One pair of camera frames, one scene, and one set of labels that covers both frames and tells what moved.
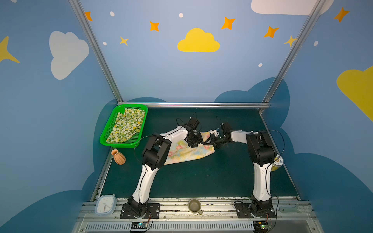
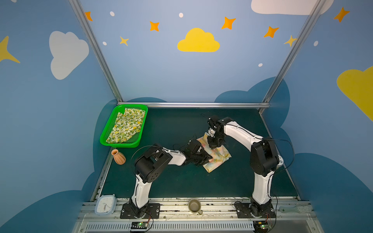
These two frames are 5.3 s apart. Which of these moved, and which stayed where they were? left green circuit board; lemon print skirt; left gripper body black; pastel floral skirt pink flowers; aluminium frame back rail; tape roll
Moved: left gripper body black; pastel floral skirt pink flowers
Stayed: aluminium frame back rail; left green circuit board; tape roll; lemon print skirt
